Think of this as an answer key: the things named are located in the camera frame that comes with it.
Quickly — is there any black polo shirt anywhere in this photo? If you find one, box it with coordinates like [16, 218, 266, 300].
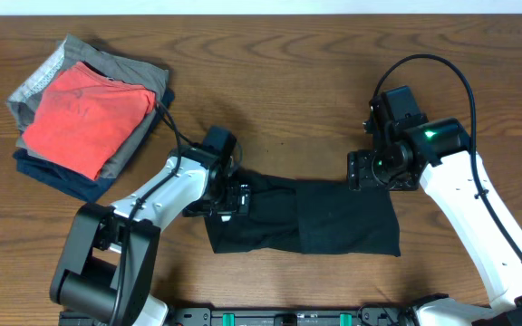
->
[205, 170, 401, 257]

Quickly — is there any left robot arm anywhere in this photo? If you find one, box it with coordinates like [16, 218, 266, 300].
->
[49, 143, 235, 325]

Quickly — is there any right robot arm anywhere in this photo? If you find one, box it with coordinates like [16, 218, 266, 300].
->
[347, 116, 522, 325]

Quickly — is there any navy folded garment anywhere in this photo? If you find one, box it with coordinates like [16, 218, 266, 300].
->
[14, 90, 174, 202]

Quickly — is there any red folded shirt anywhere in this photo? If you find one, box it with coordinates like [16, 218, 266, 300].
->
[23, 62, 156, 180]

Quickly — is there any grey folded garment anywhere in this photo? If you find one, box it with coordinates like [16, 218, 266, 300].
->
[6, 34, 169, 178]

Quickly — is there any right black cable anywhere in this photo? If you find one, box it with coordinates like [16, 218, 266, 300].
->
[372, 53, 522, 300]

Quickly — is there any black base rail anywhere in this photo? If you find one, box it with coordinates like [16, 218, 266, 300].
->
[58, 306, 425, 326]

